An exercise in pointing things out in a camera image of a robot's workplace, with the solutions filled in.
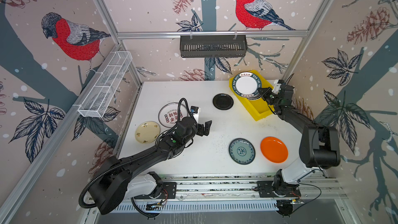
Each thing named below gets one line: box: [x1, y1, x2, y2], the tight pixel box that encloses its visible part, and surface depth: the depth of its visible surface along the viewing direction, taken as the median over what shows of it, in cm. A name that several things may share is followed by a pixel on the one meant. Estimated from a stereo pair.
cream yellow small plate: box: [134, 120, 161, 144], surface depth 97 cm
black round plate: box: [212, 93, 234, 111], surface depth 109 cm
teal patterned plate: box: [228, 137, 257, 165], surface depth 87 cm
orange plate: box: [260, 136, 289, 164], surface depth 88 cm
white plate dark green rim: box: [232, 71, 262, 101], surface depth 96 cm
